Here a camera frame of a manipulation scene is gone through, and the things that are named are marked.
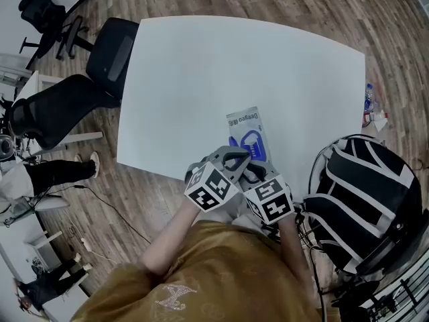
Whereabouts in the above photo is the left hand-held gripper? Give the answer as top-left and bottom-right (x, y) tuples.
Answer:
(182, 145), (252, 213)

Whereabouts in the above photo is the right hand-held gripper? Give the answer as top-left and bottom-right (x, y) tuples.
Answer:
(241, 161), (296, 226)

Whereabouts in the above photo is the grey wet wipe pack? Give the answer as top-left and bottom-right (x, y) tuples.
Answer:
(225, 105), (273, 169)

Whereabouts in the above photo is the person's left forearm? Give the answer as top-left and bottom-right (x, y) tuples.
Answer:
(139, 199), (202, 276)

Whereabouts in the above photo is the person's right forearm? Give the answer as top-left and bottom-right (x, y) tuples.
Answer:
(280, 218), (318, 301)

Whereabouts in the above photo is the black white striped backpack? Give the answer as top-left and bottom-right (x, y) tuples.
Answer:
(303, 136), (424, 276)

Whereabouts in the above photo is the person's mustard shirt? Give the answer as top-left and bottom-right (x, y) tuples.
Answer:
(70, 221), (322, 322)

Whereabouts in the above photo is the clear plastic water bottle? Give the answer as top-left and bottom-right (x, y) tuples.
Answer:
(363, 83), (376, 113)

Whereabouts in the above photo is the black mesh office chair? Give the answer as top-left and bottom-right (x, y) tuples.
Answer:
(9, 17), (140, 150)

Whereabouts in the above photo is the black metal railing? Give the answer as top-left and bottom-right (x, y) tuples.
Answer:
(365, 273), (429, 322)

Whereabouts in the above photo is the white desk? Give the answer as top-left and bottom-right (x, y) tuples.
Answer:
(13, 69), (104, 157)

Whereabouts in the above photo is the grey round device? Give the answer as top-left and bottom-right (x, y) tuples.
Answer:
(0, 134), (16, 162)

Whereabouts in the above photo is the grey metal rack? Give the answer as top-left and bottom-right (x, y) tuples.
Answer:
(0, 54), (33, 87)

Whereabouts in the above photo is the black office chair with armrests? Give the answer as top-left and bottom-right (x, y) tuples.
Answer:
(18, 0), (95, 62)

